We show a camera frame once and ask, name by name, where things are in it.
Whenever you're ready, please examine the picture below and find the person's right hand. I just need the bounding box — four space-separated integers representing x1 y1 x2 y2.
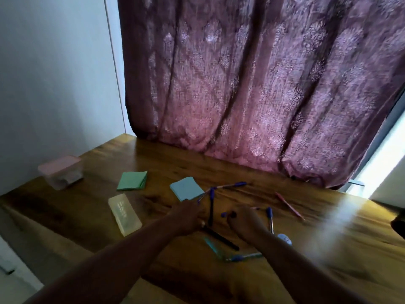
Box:
226 204 271 246

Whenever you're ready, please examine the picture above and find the person's left hand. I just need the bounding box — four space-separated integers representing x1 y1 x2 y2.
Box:
167 199 206 236

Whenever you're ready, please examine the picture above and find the clear pen blue cap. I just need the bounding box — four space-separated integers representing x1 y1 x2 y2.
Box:
265 206 275 235

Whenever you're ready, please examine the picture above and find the dark pen blue tip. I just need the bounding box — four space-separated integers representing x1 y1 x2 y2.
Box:
207 187 216 227

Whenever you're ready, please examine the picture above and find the blue sticky note pad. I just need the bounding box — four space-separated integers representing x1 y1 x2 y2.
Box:
169 176 205 202

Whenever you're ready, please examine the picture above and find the long blue pen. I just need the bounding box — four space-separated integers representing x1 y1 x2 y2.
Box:
224 252 263 263

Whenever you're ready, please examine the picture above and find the teal pen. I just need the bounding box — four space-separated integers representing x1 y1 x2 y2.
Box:
203 236 226 262

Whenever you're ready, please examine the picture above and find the slim blue capped pen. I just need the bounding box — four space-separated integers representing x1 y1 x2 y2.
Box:
214 181 247 190

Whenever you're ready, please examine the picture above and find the translucent yellow pencil case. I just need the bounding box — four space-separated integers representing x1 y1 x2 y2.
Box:
108 193 143 237

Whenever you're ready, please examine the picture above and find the green sticky note pad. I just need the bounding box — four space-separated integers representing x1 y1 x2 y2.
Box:
116 171 149 192

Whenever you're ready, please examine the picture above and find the person's right forearm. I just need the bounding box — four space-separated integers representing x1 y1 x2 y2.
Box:
250 231 371 304

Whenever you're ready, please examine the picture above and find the person's left forearm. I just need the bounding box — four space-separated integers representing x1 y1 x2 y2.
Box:
24 218 190 304

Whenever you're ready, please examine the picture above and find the clear box pink lid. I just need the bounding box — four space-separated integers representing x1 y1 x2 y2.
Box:
37 155 84 191

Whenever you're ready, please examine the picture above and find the purple patterned curtain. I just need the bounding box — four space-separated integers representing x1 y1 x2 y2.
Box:
117 0 405 190

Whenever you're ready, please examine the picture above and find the black mesh pen holder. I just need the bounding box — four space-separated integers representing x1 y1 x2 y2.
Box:
390 209 405 241

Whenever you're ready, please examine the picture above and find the white low cabinet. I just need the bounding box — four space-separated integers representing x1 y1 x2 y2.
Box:
0 236 44 304

